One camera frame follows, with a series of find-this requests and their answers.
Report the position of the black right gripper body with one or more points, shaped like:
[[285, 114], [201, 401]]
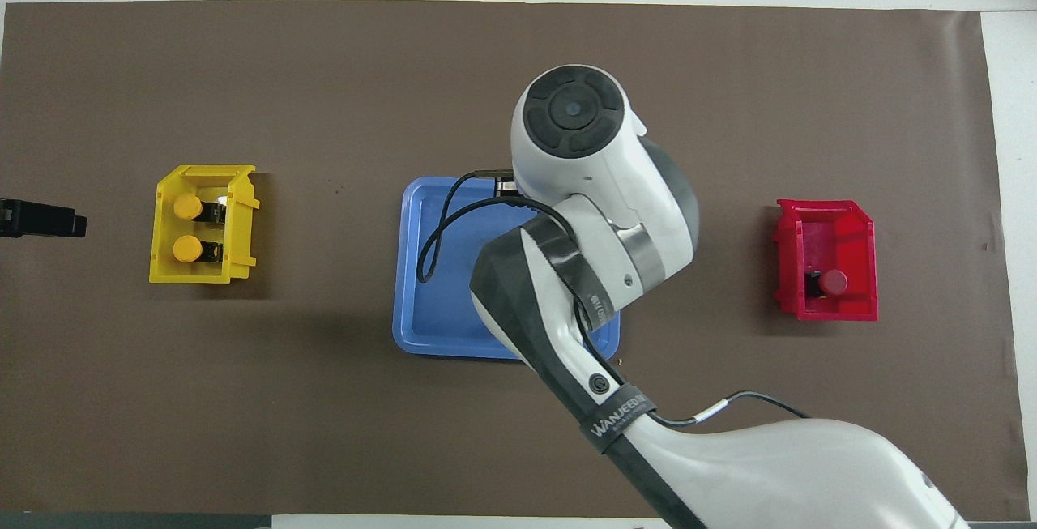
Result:
[[505, 186]]

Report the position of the yellow push button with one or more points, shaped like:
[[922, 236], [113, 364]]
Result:
[[188, 206], [187, 249]]

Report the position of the yellow plastic bin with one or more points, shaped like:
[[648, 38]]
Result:
[[162, 270]]

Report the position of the blue plastic tray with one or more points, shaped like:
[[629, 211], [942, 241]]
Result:
[[454, 310]]

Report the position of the red plastic bin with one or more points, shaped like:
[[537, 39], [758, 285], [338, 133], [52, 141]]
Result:
[[859, 302]]

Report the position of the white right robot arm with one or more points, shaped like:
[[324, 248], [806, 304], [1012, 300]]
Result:
[[608, 189]]

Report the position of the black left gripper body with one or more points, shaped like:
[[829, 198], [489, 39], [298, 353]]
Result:
[[8, 219]]

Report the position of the red push button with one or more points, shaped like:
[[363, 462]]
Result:
[[833, 282]]

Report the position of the brown paper table mat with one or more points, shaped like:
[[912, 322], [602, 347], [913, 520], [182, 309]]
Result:
[[324, 432]]

